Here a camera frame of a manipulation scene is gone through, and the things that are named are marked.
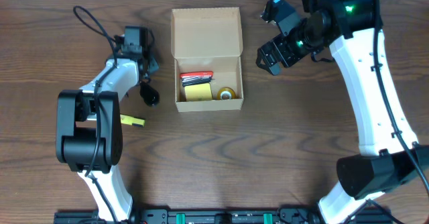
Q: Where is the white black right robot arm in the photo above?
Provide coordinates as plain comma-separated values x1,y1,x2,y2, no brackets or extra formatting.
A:
256,0,428,223

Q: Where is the black correction tape dispenser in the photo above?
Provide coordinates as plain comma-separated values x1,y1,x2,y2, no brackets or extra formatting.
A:
139,82,160,107

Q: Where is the red multi-tool pocket knife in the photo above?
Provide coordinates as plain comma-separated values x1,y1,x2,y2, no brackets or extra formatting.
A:
180,71,213,87

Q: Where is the open cardboard box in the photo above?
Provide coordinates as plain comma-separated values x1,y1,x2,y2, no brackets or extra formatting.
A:
171,7,244,112

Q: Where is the yellow highlighter marker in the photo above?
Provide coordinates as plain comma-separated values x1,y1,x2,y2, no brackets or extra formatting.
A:
120,114,145,127

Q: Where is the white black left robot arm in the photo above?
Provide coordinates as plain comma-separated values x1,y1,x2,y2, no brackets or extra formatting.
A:
54,26,160,223

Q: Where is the yellow adhesive tape roll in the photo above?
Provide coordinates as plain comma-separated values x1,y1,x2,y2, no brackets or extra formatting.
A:
217,87,236,100

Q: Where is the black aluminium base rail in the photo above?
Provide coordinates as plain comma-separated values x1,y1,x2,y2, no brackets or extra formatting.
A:
53,208,393,224

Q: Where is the yellow sticky note pad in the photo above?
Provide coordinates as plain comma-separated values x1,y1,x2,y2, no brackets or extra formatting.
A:
184,83,212,101

